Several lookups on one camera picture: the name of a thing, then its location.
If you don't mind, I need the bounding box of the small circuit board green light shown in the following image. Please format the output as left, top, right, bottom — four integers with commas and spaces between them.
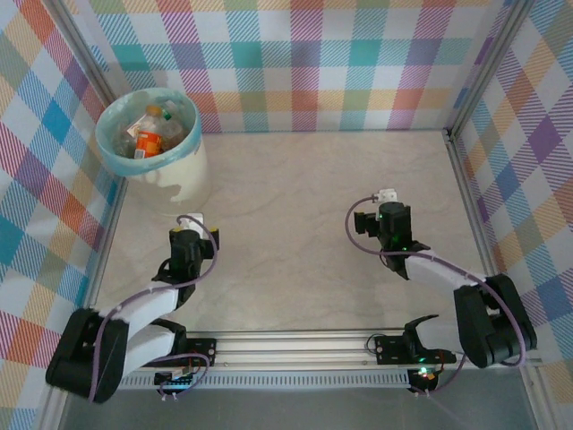
409, 365, 439, 387
153, 369, 199, 391

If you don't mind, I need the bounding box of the small orange label bottle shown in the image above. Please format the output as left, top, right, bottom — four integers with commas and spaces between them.
133, 104, 164, 161

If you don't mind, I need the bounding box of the white bin with teal liner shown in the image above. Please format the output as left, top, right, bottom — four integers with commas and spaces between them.
95, 88, 201, 177

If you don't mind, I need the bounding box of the aluminium frame floor rail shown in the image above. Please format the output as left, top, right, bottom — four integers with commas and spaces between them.
445, 128, 516, 332
75, 174, 131, 336

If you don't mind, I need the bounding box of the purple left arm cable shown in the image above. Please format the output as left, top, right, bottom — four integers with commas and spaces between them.
88, 214, 221, 402

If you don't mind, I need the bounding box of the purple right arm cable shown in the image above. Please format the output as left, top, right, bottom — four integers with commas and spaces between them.
345, 194, 528, 399

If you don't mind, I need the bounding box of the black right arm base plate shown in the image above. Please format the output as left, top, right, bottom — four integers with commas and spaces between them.
373, 334, 458, 366

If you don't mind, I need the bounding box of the aluminium frame post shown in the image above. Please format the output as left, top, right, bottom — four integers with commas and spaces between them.
521, 366, 554, 430
442, 0, 537, 140
38, 393, 75, 430
52, 0, 118, 108

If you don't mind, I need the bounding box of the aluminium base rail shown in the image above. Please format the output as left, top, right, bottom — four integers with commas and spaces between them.
120, 333, 546, 374

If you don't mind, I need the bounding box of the slotted grey cable duct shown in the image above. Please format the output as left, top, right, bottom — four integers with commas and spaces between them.
116, 374, 414, 391

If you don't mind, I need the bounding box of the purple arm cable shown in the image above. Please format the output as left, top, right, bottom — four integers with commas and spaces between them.
345, 194, 528, 399
88, 214, 221, 402

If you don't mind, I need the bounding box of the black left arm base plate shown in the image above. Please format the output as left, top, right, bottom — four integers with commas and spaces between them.
178, 338, 218, 369

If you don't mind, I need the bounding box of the white waste bin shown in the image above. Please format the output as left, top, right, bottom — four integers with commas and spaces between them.
95, 88, 211, 217

